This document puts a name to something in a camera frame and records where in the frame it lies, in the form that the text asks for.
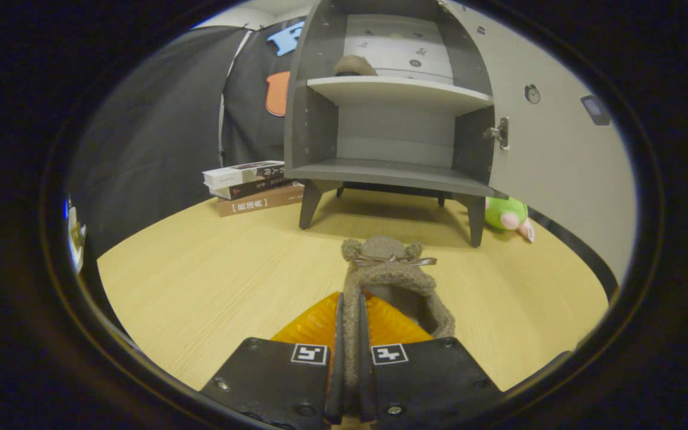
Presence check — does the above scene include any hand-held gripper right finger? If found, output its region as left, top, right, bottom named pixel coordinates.
left=356, top=291, right=505, bottom=430

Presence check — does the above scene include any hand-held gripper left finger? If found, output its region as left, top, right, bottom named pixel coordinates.
left=201, top=291, right=345, bottom=426

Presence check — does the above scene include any brown fuzzy shoe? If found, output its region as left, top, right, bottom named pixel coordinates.
left=341, top=235, right=457, bottom=413
left=333, top=54, right=378, bottom=77

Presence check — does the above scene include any grey shoe cabinet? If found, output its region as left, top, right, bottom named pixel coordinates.
left=283, top=0, right=509, bottom=248

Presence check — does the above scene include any brown book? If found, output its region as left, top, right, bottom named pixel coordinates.
left=217, top=183, right=306, bottom=217

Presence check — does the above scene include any black book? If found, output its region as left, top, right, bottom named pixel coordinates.
left=210, top=177, right=294, bottom=201

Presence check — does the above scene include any green plush toy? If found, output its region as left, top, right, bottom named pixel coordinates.
left=484, top=196, right=536, bottom=243

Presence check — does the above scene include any cluttered white side table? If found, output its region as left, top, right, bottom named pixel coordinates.
left=64, top=197, right=87, bottom=274

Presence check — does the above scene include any black backdrop cloth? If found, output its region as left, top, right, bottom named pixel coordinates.
left=66, top=18, right=309, bottom=257

